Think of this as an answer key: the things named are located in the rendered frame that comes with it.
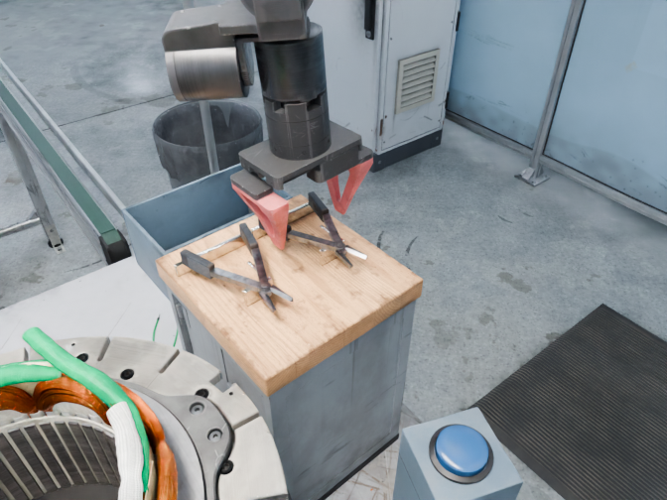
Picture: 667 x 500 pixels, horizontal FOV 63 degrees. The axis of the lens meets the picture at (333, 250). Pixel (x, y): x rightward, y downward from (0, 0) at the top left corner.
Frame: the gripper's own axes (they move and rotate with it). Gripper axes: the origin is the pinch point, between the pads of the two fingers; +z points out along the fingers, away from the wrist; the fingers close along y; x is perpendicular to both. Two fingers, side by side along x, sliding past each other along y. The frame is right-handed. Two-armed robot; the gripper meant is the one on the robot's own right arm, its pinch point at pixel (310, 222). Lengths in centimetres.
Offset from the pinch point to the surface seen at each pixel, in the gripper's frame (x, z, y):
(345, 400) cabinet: 11.0, 14.3, 5.6
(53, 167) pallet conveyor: -93, 29, 7
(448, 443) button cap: 24.5, 5.0, 6.3
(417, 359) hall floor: -38, 112, -63
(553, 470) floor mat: 13, 112, -62
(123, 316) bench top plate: -33.8, 29.0, 15.5
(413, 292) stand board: 11.8, 4.0, -3.2
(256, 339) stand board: 7.8, 2.1, 12.4
